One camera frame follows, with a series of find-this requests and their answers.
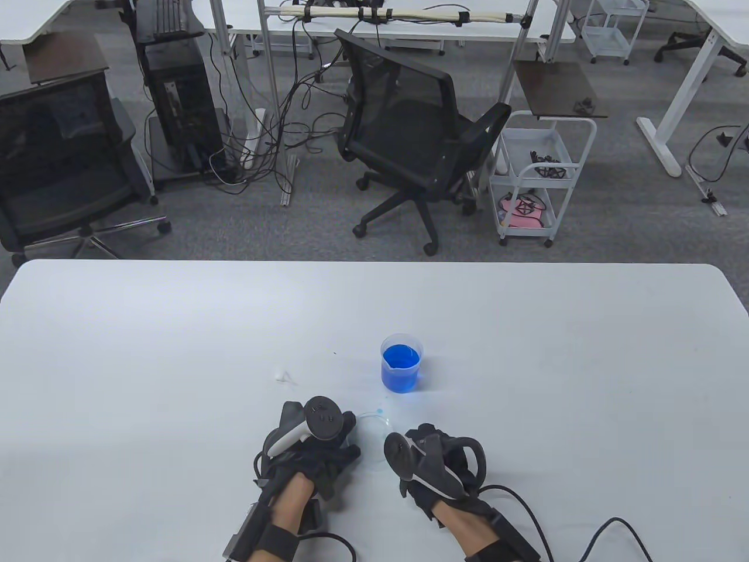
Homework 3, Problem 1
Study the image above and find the person's left hand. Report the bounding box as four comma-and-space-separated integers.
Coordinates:
253, 401, 362, 501

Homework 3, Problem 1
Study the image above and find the tangle of black cables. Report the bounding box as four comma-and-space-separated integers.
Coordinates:
205, 23, 358, 197

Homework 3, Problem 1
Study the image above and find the black glove cable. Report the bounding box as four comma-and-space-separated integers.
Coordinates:
477, 485, 653, 562
293, 530, 356, 562

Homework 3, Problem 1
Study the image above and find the black floor cable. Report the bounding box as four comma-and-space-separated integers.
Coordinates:
688, 123, 749, 183

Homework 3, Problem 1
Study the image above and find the grey wheeled tower stand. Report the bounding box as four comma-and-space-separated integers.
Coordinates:
146, 108, 238, 191

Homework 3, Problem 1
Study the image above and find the brown side table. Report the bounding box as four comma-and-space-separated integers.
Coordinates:
22, 30, 110, 85
514, 60, 609, 121

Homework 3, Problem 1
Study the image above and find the aluminium floor rail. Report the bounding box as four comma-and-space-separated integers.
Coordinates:
685, 164, 729, 217

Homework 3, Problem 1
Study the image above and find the beaker of blue dye solution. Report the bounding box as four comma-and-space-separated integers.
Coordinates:
380, 333, 424, 394

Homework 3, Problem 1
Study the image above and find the person's left forearm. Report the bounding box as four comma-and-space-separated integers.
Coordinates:
257, 473, 314, 562

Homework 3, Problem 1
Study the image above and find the white power strip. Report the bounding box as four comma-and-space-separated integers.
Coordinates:
242, 108, 267, 170

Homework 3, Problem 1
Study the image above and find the black white VR controller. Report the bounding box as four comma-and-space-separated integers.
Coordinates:
266, 396, 343, 457
384, 432, 487, 501

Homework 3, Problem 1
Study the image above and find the black glove sensor box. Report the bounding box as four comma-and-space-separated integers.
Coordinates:
301, 498, 327, 536

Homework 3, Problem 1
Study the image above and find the white utility cart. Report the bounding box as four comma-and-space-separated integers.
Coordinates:
487, 110, 597, 248
581, 0, 650, 65

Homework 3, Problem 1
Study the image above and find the person's right forearm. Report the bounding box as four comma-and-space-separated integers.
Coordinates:
436, 503, 513, 562

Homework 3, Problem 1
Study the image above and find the white desk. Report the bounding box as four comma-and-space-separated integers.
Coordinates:
0, 0, 138, 44
193, 0, 577, 59
637, 0, 749, 178

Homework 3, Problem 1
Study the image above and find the black mesh office chair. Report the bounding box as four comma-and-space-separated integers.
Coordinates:
335, 28, 513, 256

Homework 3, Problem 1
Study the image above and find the black chrome-base office chair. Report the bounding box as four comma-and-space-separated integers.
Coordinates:
0, 73, 172, 267

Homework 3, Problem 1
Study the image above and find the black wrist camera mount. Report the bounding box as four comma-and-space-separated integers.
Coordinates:
465, 508, 542, 562
221, 477, 302, 562

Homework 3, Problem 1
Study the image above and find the black computer tower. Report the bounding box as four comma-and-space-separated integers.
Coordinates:
142, 40, 228, 175

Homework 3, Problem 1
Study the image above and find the clear culture dish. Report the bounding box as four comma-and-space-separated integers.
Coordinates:
354, 412, 394, 470

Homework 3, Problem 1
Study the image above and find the pink cloth item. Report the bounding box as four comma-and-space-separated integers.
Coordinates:
499, 196, 542, 228

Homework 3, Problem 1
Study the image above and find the black wire object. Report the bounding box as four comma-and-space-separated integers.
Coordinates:
530, 150, 567, 178

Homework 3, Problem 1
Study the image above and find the person's right hand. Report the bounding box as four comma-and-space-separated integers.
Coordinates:
398, 423, 501, 522

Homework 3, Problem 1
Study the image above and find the black chair base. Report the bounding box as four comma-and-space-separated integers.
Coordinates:
654, 30, 748, 77

